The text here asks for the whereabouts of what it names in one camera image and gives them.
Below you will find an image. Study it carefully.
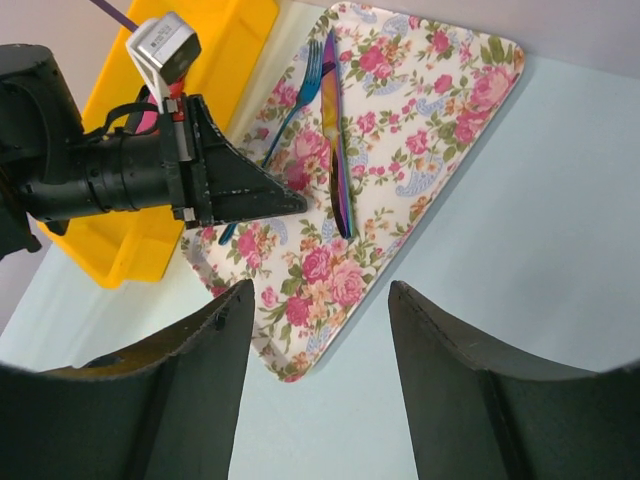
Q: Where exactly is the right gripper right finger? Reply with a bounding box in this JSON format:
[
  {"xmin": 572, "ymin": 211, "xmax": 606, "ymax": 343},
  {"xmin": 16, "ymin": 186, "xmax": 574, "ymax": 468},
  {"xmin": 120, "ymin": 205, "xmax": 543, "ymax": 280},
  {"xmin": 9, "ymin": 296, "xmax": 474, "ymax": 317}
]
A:
[{"xmin": 388, "ymin": 281, "xmax": 639, "ymax": 479}]

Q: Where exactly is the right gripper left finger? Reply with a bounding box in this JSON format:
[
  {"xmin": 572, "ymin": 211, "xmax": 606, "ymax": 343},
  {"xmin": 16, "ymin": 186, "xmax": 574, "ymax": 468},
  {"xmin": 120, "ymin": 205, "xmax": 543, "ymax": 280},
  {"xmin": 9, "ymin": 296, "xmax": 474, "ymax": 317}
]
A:
[{"xmin": 1, "ymin": 280, "xmax": 255, "ymax": 479}]

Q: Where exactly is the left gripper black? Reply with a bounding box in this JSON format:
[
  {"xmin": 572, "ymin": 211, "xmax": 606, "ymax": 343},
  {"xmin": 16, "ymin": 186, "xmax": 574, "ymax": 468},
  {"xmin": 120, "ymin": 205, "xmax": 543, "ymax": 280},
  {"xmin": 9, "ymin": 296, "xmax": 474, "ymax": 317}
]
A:
[{"xmin": 159, "ymin": 94, "xmax": 308, "ymax": 229}]

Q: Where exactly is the iridescent metal knife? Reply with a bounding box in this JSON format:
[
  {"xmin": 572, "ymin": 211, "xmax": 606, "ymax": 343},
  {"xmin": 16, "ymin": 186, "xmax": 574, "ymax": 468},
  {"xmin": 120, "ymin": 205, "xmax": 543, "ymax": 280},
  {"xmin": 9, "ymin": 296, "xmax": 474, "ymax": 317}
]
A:
[{"xmin": 320, "ymin": 28, "xmax": 355, "ymax": 240}]

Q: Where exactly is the blue metal fork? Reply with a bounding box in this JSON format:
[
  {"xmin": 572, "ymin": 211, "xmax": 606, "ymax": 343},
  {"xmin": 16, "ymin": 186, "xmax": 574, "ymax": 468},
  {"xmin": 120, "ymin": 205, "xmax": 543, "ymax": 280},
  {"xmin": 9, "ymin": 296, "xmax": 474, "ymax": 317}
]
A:
[{"xmin": 218, "ymin": 39, "xmax": 324, "ymax": 246}]

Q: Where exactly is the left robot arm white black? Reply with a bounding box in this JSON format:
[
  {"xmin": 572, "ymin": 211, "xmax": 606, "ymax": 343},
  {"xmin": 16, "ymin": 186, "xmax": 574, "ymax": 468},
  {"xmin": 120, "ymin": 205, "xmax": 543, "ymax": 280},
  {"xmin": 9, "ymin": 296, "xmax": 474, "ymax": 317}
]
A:
[{"xmin": 1, "ymin": 44, "xmax": 307, "ymax": 255}]

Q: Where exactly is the yellow plastic bin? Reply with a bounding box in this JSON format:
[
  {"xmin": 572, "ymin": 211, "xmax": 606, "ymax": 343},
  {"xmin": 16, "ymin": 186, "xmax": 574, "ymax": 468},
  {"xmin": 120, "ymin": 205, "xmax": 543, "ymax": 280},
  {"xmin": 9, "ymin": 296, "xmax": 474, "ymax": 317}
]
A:
[{"xmin": 35, "ymin": 0, "xmax": 281, "ymax": 290}]

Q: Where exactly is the floral pattern tray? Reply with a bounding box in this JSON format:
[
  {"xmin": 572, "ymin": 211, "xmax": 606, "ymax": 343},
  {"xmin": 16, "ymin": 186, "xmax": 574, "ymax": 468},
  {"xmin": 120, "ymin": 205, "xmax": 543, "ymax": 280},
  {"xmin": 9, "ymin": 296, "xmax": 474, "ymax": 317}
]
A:
[{"xmin": 181, "ymin": 2, "xmax": 525, "ymax": 382}]

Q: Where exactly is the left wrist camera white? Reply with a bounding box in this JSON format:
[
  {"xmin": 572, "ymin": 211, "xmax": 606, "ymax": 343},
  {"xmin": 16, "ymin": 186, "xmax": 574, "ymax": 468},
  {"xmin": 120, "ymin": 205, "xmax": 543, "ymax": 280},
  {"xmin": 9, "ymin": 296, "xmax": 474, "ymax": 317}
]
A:
[{"xmin": 126, "ymin": 11, "xmax": 201, "ymax": 113}]

